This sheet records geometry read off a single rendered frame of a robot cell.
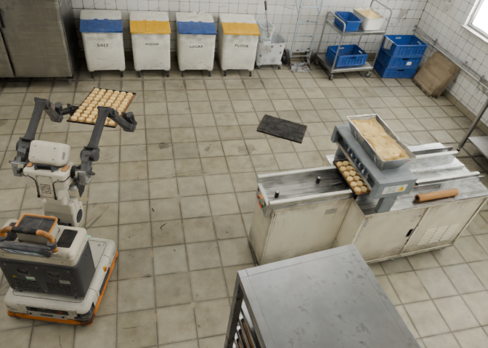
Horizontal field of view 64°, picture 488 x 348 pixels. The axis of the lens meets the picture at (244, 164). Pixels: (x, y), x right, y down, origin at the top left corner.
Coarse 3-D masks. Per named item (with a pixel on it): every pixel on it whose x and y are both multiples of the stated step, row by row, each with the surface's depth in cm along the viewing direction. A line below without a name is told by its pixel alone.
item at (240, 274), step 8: (240, 272) 136; (240, 288) 139; (240, 296) 144; (232, 304) 150; (240, 304) 148; (232, 312) 151; (232, 320) 155; (232, 328) 160; (232, 336) 165; (224, 344) 174; (232, 344) 171
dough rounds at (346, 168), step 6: (336, 162) 333; (342, 162) 334; (348, 162) 332; (342, 168) 325; (348, 168) 326; (348, 174) 320; (354, 174) 322; (348, 180) 316; (354, 180) 318; (360, 180) 319; (354, 186) 311; (360, 186) 314; (366, 186) 315; (354, 192) 308; (360, 192) 309; (366, 192) 309
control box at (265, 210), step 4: (260, 184) 312; (260, 188) 308; (256, 192) 317; (260, 192) 308; (264, 192) 306; (256, 196) 318; (260, 196) 309; (264, 196) 302; (260, 200) 310; (264, 200) 300; (268, 200) 300; (260, 204) 310; (268, 204) 296; (264, 208) 302; (268, 208) 298; (264, 212) 303; (268, 212) 301; (264, 216) 304; (268, 216) 305
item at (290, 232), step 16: (320, 176) 327; (336, 176) 329; (272, 192) 306; (288, 192) 308; (304, 192) 310; (320, 192) 313; (256, 208) 331; (288, 208) 297; (304, 208) 303; (320, 208) 309; (336, 208) 315; (256, 224) 336; (272, 224) 305; (288, 224) 312; (304, 224) 318; (320, 224) 325; (336, 224) 332; (256, 240) 342; (272, 240) 321; (288, 240) 328; (304, 240) 335; (320, 240) 342; (256, 256) 348; (272, 256) 338; (288, 256) 345
